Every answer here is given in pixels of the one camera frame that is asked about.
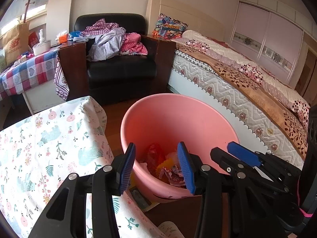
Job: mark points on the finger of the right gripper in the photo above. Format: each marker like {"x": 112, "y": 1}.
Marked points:
{"x": 225, "y": 163}
{"x": 243, "y": 154}

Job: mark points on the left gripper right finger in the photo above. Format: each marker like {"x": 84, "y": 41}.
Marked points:
{"x": 187, "y": 167}

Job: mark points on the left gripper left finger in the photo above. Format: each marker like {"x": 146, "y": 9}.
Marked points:
{"x": 126, "y": 167}

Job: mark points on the blue floral paper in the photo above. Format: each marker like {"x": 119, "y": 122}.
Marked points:
{"x": 171, "y": 177}

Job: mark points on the yellow foam fruit net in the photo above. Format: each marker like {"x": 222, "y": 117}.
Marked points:
{"x": 167, "y": 164}

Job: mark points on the orange white plastic bag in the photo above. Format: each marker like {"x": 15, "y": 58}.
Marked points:
{"x": 154, "y": 154}

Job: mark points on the pink plastic trash bucket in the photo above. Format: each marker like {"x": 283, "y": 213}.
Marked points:
{"x": 164, "y": 120}

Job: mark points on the bed with patterned quilt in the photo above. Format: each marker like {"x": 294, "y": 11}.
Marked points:
{"x": 267, "y": 115}

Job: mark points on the black leather armchair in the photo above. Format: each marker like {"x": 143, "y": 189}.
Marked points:
{"x": 124, "y": 77}

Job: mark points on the floral white tablecloth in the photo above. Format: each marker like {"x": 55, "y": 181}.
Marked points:
{"x": 39, "y": 152}

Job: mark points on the pink wardrobe doors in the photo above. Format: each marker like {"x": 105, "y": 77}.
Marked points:
{"x": 280, "y": 39}

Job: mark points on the dark wooden side cabinet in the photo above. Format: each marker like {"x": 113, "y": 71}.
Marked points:
{"x": 73, "y": 62}

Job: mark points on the pile of clothes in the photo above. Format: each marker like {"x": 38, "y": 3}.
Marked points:
{"x": 110, "y": 40}

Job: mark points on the colourful comic pillow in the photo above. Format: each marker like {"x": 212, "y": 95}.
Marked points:
{"x": 168, "y": 28}

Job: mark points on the plaid checkered tablecloth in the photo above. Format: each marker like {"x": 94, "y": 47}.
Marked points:
{"x": 31, "y": 73}

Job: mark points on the orange tissue box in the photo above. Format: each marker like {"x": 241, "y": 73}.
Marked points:
{"x": 62, "y": 37}

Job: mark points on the white round bowl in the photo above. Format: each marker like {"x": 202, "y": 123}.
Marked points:
{"x": 41, "y": 47}

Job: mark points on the brown New Balance paper bag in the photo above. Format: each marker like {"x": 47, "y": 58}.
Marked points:
{"x": 16, "y": 42}

